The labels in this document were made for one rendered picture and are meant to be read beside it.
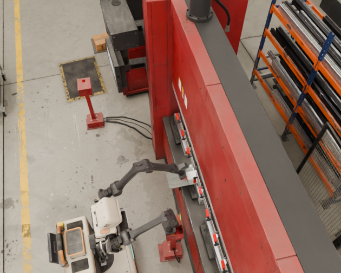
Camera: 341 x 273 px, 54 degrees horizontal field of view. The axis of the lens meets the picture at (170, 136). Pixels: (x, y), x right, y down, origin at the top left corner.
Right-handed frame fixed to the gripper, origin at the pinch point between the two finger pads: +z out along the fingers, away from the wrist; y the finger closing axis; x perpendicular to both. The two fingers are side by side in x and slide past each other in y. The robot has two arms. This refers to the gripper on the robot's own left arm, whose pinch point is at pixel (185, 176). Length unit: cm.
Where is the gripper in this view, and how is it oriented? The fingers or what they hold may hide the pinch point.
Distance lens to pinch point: 314.3
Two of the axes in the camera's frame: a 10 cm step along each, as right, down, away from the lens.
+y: -2.3, -7.9, 5.6
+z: 4.5, 4.2, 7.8
